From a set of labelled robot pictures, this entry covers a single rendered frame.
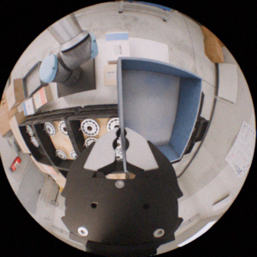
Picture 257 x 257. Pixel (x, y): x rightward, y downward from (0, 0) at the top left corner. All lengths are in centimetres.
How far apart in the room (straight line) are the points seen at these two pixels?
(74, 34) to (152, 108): 32
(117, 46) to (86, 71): 22
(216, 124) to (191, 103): 276
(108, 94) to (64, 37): 41
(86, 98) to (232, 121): 293
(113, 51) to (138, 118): 39
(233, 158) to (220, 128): 95
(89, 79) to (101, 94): 13
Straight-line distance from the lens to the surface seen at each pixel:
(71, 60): 35
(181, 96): 21
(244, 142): 277
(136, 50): 61
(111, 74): 46
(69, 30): 31
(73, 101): 61
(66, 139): 60
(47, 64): 39
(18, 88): 103
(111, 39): 53
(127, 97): 17
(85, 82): 51
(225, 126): 283
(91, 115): 33
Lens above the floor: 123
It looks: 60 degrees down
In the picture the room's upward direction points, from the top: 165 degrees clockwise
